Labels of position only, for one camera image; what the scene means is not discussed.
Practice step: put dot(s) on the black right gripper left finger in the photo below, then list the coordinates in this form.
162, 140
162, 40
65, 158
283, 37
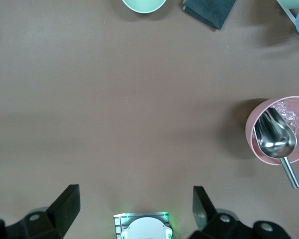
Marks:
64, 209

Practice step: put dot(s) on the pale green cup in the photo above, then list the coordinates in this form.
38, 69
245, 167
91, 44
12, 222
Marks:
296, 3

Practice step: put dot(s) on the dark grey folded cloth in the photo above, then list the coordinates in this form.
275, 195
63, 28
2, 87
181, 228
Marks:
209, 11

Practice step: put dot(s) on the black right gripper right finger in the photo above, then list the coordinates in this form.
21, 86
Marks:
205, 214

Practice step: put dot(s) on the clear ice cubes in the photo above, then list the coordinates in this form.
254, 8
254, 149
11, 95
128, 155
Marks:
291, 117

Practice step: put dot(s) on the metal scoop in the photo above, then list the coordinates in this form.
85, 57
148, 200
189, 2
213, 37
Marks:
274, 142

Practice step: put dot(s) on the pink bowl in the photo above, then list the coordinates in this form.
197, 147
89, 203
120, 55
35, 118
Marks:
254, 117

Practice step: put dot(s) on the pale green bowl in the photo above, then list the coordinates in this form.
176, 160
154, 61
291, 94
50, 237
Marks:
144, 6

